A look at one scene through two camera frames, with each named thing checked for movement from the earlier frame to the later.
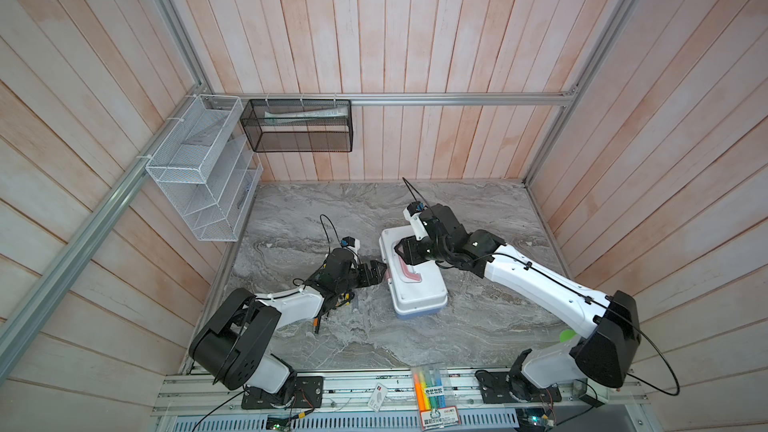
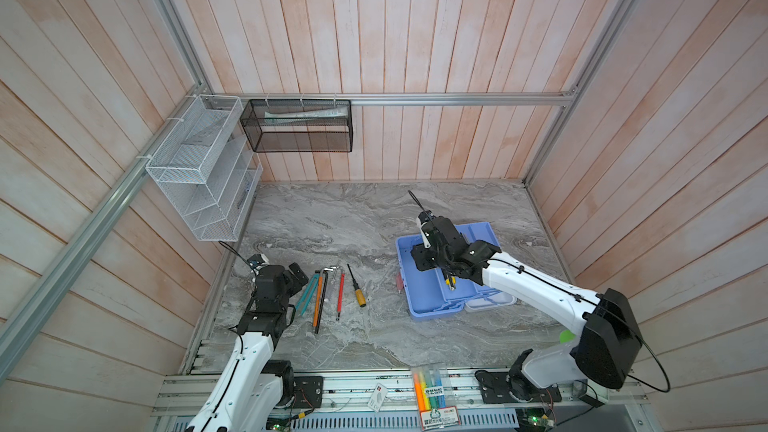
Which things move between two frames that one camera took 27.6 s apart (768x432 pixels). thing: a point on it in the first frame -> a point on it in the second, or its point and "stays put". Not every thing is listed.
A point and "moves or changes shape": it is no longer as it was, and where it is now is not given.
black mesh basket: [299, 125] stays put
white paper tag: [377, 398] stays put
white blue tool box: [417, 291] moves or changes shape
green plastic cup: [566, 335] stays put
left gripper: [376, 279] -> [295, 285]
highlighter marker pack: [431, 400] stays put
